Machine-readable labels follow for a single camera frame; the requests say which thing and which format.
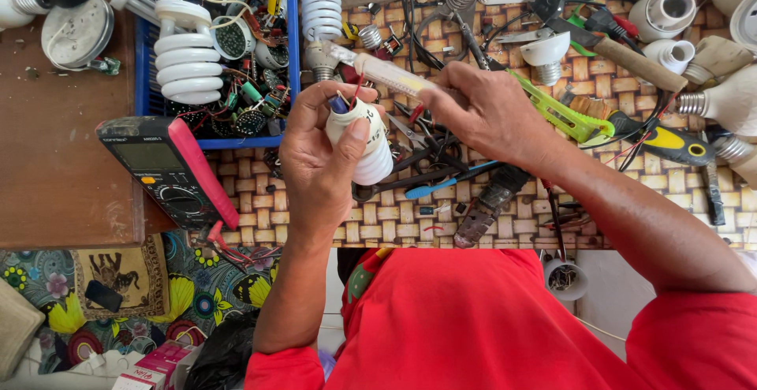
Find person's left hand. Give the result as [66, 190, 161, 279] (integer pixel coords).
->
[278, 80, 385, 232]

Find person's right hand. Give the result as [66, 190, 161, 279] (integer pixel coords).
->
[417, 62, 570, 172]

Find white lamp housing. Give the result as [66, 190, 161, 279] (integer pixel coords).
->
[628, 0, 697, 43]
[325, 99, 395, 187]

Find green plastic utility knife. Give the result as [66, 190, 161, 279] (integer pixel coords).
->
[507, 69, 616, 144]

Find white screw lamp base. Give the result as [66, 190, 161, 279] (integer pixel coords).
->
[520, 31, 571, 86]

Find dark taped tool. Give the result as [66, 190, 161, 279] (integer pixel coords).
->
[454, 165, 531, 249]

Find blue toothbrush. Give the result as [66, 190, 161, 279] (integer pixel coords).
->
[405, 160, 503, 200]

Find woven bamboo pattern mat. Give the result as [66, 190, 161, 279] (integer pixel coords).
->
[204, 0, 757, 250]

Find blue tray of electronic parts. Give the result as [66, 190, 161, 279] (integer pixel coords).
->
[135, 0, 301, 149]

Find red multimeter probe leads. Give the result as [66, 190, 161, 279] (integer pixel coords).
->
[198, 220, 280, 274]

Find loose metal screw base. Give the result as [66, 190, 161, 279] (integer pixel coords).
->
[358, 24, 383, 50]

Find small white spiral lamp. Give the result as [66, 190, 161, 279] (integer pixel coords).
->
[302, 0, 345, 82]

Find black multimeter with red case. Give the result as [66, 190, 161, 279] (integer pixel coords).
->
[96, 117, 240, 231]

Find large white spiral lamp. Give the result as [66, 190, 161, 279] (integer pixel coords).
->
[154, 0, 224, 106]

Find colourful patterned cloth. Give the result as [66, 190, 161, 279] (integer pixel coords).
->
[0, 230, 282, 374]

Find white cup of screws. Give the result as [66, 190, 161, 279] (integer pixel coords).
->
[543, 257, 589, 302]

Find small white lamp cap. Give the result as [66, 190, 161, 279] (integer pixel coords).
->
[643, 40, 695, 74]

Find white open lamp housing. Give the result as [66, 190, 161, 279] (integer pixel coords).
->
[628, 0, 697, 43]

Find person's red shirt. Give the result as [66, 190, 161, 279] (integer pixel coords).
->
[245, 248, 757, 390]

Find black plastic bag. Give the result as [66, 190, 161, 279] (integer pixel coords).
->
[185, 310, 261, 390]

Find beige elephant print cushion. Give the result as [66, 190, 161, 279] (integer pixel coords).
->
[71, 235, 171, 320]

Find dirty beige bulb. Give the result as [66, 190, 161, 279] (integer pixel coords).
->
[683, 35, 755, 86]

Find large white bulb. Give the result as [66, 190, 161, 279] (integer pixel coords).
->
[677, 65, 757, 138]

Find white bulb with metal base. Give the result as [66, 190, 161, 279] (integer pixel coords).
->
[712, 132, 757, 190]

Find small black phone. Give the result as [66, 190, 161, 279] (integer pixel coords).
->
[84, 279, 124, 313]

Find pink white box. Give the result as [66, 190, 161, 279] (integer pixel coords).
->
[112, 340, 196, 390]

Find round white lamp plate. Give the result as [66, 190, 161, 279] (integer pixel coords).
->
[41, 0, 115, 70]

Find white bulb with screw base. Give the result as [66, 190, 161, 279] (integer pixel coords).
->
[0, 0, 51, 29]

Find plain beige cushion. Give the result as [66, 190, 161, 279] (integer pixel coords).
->
[0, 278, 46, 380]

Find wooden handled knife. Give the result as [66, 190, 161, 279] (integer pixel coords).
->
[497, 20, 690, 92]

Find yellow black handled tool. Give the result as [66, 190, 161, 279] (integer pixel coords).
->
[609, 111, 716, 167]

